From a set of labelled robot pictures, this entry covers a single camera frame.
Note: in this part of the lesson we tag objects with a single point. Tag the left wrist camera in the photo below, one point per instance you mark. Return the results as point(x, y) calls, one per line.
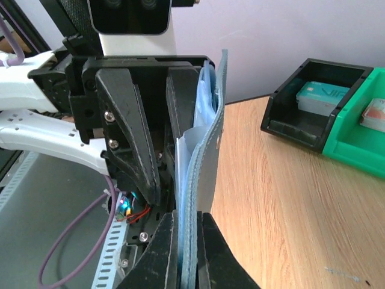
point(135, 28)

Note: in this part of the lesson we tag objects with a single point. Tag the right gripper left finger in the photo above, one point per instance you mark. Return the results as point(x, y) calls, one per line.
point(157, 267)

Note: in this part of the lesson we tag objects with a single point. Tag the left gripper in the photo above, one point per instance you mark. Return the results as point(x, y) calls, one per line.
point(129, 113)

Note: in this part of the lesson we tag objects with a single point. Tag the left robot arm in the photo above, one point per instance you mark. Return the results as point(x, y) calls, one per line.
point(35, 111)

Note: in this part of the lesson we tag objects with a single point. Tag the teal card stack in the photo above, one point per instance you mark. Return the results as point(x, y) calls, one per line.
point(320, 98)

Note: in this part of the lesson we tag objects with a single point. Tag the blue leather card holder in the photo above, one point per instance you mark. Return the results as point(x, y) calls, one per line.
point(197, 152)

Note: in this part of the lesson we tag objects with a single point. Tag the red dotted card stack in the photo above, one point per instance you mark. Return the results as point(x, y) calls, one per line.
point(373, 115)

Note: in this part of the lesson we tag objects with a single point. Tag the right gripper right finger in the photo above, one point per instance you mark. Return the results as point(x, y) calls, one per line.
point(216, 266)

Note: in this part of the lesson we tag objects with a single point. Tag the black storage bin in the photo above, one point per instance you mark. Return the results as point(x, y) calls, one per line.
point(282, 117)

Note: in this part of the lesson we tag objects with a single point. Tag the green storage bin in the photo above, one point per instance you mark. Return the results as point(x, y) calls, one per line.
point(352, 143)

